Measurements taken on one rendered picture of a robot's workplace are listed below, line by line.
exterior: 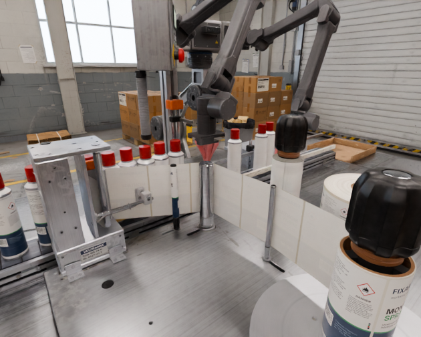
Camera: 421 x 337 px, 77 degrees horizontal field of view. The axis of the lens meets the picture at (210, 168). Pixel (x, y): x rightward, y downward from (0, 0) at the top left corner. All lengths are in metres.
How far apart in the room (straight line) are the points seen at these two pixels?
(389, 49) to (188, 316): 4.99
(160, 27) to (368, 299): 0.72
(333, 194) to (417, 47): 4.53
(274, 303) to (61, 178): 0.46
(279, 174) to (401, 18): 4.64
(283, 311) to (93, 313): 0.34
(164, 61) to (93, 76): 5.53
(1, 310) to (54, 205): 0.26
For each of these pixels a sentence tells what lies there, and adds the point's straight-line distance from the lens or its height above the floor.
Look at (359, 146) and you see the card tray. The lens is 1.84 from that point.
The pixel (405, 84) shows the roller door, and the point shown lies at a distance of 5.12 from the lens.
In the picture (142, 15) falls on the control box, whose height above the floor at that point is 1.42.
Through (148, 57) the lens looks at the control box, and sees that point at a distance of 0.79.
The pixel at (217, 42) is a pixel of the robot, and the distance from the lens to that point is 1.56.
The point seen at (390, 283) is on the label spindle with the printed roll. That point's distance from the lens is 0.39.
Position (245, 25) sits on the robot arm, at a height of 1.41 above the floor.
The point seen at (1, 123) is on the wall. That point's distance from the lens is 6.14.
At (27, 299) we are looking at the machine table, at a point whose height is 0.83.
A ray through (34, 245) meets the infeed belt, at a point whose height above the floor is 0.88.
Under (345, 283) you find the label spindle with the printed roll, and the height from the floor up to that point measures 1.03.
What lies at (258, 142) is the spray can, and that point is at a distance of 1.06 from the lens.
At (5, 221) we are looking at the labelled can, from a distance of 0.73.
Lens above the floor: 1.29
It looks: 21 degrees down
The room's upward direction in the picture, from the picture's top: straight up
